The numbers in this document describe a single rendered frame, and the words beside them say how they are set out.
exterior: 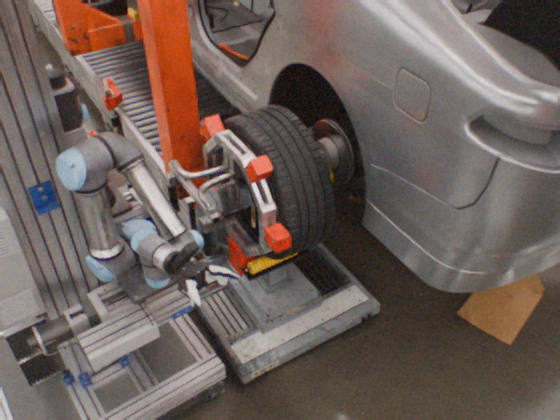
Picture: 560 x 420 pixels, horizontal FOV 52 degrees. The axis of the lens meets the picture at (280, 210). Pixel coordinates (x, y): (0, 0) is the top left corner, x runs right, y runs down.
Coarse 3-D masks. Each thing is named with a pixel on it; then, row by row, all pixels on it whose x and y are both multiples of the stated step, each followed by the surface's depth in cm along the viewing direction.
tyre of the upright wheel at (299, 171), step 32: (224, 128) 251; (256, 128) 230; (288, 128) 232; (288, 160) 225; (320, 160) 230; (288, 192) 224; (320, 192) 231; (288, 224) 229; (320, 224) 238; (288, 256) 246
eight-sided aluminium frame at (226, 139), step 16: (208, 144) 251; (224, 144) 234; (240, 144) 232; (208, 160) 260; (240, 160) 225; (208, 176) 266; (256, 192) 224; (272, 208) 226; (272, 224) 231; (240, 240) 262
